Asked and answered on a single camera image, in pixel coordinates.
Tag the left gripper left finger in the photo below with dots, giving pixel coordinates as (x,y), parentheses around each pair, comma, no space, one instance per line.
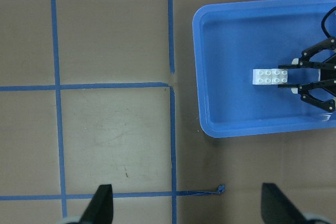
(100,208)

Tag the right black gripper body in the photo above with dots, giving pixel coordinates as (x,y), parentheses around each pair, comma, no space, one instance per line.
(328,74)

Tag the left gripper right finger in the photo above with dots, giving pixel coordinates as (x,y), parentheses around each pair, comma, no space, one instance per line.
(277,208)

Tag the white block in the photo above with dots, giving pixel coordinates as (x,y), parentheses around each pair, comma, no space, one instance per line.
(279,76)
(262,77)

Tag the blue plastic tray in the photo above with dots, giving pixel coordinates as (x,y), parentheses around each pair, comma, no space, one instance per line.
(233,39)

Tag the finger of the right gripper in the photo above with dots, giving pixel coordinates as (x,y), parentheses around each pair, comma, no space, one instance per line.
(307,54)
(305,96)

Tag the brown paper table cover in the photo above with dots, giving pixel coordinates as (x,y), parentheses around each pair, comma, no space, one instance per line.
(104,92)

